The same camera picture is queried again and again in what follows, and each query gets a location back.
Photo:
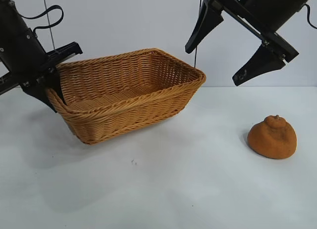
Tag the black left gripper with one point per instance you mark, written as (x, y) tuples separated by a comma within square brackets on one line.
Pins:
[(19, 53)]

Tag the orange with knobbed top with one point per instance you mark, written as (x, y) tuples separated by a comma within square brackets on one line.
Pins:
[(272, 140)]

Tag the woven wicker basket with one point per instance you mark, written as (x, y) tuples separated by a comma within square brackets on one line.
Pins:
[(128, 110)]

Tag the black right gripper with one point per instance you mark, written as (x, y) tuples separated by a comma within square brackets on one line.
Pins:
[(267, 6)]

